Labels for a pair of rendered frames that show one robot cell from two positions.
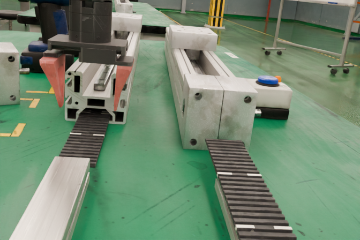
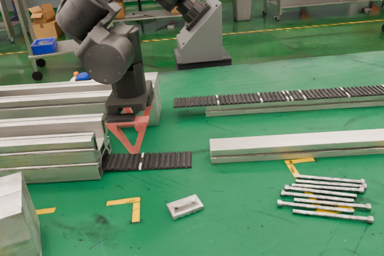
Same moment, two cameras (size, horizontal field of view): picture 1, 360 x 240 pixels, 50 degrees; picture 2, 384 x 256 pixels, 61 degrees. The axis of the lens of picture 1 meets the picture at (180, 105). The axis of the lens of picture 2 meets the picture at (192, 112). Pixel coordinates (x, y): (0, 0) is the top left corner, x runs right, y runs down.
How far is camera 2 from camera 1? 75 cm
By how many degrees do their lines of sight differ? 77
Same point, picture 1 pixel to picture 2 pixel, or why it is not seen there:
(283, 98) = not seen: hidden behind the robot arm
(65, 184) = (243, 141)
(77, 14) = (141, 73)
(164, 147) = (156, 131)
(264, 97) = not seen: hidden behind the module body
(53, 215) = (272, 139)
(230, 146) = (184, 100)
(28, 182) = (218, 172)
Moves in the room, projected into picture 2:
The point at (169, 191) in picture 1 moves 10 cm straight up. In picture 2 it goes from (214, 127) to (212, 86)
